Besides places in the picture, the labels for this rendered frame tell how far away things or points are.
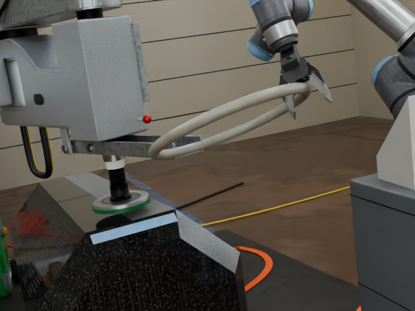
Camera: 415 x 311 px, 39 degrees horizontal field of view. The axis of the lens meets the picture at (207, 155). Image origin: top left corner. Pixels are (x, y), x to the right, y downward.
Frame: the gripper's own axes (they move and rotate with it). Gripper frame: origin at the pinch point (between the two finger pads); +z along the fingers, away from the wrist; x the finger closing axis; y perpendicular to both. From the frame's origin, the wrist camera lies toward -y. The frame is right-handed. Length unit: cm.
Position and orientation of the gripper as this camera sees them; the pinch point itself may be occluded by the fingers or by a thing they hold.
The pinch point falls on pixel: (311, 108)
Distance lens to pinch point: 161.1
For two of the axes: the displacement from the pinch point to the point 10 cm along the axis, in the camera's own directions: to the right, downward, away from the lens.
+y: 3.7, -0.4, 9.3
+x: -8.5, 3.9, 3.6
